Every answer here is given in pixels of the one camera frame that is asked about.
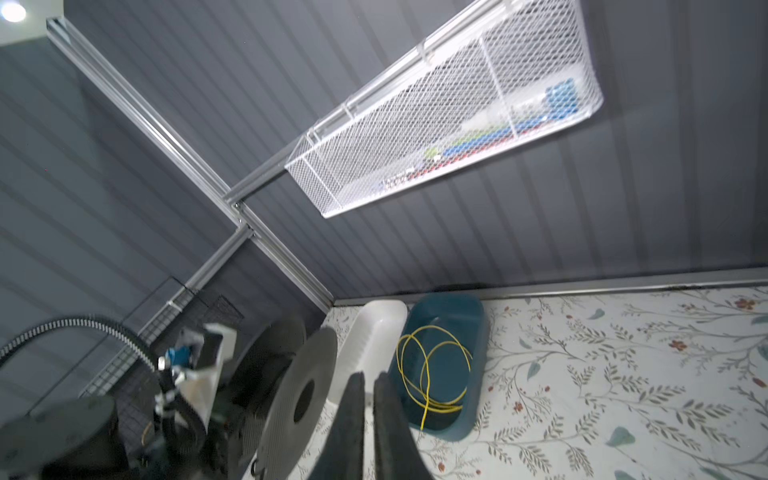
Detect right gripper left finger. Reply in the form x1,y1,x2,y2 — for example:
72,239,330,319
309,372,365,480

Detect white wire mesh basket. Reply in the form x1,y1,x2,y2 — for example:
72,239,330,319
285,1,603,218

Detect black wire mesh basket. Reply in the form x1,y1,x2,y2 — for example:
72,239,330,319
26,275,244,457

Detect dark grey cable spool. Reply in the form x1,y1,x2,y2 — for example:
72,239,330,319
211,318,338,479

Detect teal plastic tray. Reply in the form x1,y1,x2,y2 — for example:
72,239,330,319
389,293,489,442

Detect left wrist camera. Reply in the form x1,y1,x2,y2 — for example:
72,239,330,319
159,323,237,430

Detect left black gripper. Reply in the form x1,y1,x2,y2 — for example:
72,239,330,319
138,384,252,479

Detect white plastic tray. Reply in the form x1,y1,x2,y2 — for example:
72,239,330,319
325,299,408,406

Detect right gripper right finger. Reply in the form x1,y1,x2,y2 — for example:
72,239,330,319
373,373,432,480

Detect items in white basket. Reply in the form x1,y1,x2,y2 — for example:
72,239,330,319
376,76,584,192

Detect yellow cable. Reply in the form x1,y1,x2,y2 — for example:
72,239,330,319
394,325,474,432

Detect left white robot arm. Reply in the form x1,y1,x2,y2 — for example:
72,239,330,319
1,314,238,479

